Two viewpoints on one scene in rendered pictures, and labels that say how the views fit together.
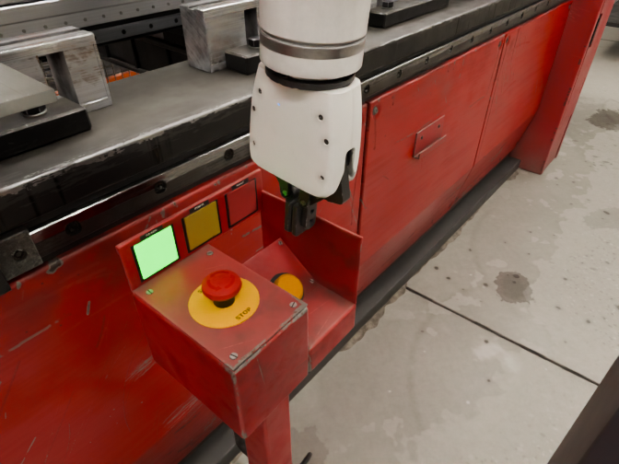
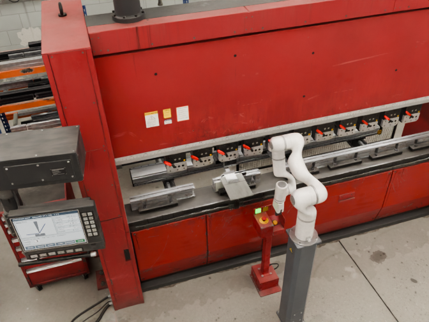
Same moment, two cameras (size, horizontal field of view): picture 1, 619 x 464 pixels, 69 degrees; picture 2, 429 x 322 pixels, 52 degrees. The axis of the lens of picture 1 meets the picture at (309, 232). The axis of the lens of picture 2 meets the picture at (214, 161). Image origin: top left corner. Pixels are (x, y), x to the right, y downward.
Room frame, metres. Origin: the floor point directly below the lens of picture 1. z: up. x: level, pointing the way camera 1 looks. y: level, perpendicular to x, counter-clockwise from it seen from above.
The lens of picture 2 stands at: (-1.83, -0.89, 3.24)
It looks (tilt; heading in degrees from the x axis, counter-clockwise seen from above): 39 degrees down; 33
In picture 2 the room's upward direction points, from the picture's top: 2 degrees counter-clockwise
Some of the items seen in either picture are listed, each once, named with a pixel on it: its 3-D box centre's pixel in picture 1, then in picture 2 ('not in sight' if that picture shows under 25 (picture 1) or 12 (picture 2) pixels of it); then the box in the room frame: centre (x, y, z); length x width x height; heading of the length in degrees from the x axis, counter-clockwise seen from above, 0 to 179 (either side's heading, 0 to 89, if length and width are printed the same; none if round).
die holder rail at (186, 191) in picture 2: not in sight; (162, 196); (0.02, 0.82, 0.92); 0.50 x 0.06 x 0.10; 140
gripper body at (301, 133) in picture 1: (307, 118); (278, 203); (0.38, 0.00, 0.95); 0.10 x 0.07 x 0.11; 50
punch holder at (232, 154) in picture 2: not in sight; (226, 149); (0.42, 0.47, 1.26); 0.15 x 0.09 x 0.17; 140
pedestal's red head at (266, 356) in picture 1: (251, 292); (269, 220); (0.37, 0.07, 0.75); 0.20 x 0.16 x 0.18; 141
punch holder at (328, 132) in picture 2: not in sight; (322, 129); (1.03, -0.05, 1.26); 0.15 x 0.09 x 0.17; 140
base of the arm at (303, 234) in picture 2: not in sight; (304, 225); (0.15, -0.29, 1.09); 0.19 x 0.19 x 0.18
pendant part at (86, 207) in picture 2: not in sight; (60, 226); (-0.87, 0.80, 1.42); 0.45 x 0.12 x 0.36; 132
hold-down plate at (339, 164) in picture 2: (409, 7); (344, 163); (1.17, -0.24, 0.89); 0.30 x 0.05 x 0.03; 140
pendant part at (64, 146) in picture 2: not in sight; (48, 204); (-0.84, 0.89, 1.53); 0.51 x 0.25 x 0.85; 132
